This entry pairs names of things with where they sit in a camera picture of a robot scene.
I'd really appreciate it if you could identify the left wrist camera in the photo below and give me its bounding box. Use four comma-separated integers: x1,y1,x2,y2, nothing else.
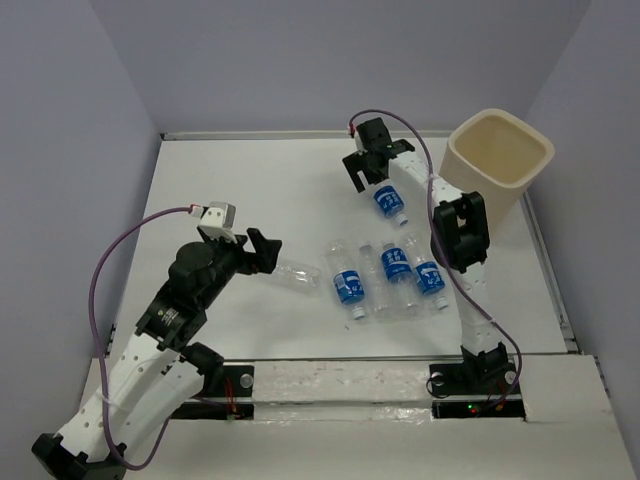
198,202,237,243

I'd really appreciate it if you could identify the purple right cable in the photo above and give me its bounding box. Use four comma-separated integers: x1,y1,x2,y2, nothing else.
348,108,524,401

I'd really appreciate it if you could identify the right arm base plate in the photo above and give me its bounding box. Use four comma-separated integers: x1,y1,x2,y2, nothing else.
425,363,526,420

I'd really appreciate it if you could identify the clear unlabelled bottle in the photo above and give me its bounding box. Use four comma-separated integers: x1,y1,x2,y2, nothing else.
272,259,321,296
359,242,394,322

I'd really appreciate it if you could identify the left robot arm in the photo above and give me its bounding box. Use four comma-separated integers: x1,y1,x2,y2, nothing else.
32,228,282,479

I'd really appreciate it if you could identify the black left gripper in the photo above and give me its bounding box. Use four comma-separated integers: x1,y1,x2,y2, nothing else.
200,227,282,306

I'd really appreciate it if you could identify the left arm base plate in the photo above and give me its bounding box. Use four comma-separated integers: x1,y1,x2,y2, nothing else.
171,364,255,421

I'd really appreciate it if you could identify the clear unlabelled bottle in row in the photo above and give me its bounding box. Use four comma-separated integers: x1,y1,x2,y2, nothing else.
359,242,394,322

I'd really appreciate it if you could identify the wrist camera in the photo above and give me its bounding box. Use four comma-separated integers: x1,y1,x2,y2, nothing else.
198,202,237,243
352,118,392,152

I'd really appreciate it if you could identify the beige plastic bin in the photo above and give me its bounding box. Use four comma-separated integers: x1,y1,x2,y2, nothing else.
439,108,555,232

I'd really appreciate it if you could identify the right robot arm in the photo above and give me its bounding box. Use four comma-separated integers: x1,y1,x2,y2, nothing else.
343,136,522,397

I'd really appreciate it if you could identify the blue label bottle row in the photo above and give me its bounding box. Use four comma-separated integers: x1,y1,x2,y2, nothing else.
325,241,367,321
381,242,420,317
402,233,449,311

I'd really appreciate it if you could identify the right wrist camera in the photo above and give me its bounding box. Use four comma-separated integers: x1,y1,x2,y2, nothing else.
352,118,392,152

